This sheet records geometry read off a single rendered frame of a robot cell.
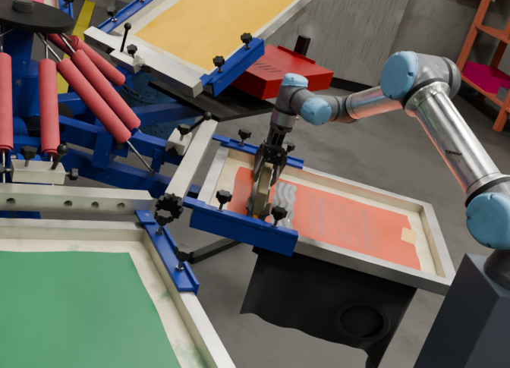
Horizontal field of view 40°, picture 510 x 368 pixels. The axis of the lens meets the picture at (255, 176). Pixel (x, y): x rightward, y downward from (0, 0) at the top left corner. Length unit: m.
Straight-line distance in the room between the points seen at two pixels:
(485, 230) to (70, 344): 0.87
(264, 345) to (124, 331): 1.79
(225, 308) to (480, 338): 1.90
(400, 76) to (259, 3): 1.40
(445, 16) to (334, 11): 2.38
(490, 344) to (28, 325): 1.00
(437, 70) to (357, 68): 6.18
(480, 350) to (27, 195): 1.11
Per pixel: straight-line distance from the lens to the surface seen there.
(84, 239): 1.78
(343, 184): 2.49
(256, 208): 2.04
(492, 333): 1.68
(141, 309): 1.58
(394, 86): 1.69
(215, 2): 3.02
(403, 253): 2.22
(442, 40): 9.73
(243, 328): 3.30
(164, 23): 2.95
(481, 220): 1.53
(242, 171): 2.39
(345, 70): 7.86
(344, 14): 7.69
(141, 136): 2.23
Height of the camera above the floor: 1.86
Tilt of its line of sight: 22 degrees down
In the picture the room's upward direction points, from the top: 17 degrees clockwise
